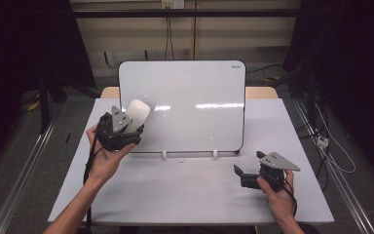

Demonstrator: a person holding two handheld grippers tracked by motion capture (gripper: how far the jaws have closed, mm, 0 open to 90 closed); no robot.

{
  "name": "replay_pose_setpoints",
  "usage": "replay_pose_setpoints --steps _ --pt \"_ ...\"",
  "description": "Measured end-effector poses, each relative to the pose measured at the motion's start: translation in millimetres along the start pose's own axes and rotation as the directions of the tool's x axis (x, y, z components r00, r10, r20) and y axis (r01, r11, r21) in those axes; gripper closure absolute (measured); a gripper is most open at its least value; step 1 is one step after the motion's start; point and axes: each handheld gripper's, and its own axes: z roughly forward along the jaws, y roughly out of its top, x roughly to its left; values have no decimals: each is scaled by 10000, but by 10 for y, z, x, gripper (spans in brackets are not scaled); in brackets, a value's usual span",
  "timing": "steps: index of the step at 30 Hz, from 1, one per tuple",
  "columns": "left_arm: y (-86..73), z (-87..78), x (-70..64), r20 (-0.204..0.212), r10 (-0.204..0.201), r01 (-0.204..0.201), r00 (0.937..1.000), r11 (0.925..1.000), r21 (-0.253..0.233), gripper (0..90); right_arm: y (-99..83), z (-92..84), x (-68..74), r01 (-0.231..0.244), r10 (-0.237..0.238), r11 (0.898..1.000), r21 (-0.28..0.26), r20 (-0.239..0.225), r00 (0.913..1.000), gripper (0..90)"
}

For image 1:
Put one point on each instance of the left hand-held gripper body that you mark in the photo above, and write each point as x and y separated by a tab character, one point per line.
120	118

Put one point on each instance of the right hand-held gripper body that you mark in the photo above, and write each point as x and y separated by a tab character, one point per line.
274	161

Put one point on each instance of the white whiteboard eraser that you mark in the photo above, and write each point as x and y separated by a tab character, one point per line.
138	113

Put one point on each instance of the white desktop whiteboard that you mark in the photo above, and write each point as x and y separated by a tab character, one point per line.
191	123

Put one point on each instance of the person's right hand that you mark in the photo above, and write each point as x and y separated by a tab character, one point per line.
280	203

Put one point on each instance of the person's left hand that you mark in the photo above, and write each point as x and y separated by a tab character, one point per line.
105	162

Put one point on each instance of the white whiteboard foot clip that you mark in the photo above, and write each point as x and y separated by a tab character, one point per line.
215	154
164	154

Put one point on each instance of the white power adapter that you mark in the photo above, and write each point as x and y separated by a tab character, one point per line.
322	141

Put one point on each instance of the black pen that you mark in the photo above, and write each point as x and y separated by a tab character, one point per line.
67	138

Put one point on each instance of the black metal stand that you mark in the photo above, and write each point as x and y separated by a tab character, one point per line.
44	104

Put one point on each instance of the black curtain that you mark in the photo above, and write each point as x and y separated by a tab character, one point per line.
19	58
354	65

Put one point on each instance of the black horizontal bar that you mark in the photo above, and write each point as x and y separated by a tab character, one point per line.
181	13

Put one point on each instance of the aluminium floor rail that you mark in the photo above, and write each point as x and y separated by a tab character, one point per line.
337	182
22	175

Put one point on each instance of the white wall socket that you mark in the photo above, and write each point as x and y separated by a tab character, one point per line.
172	4

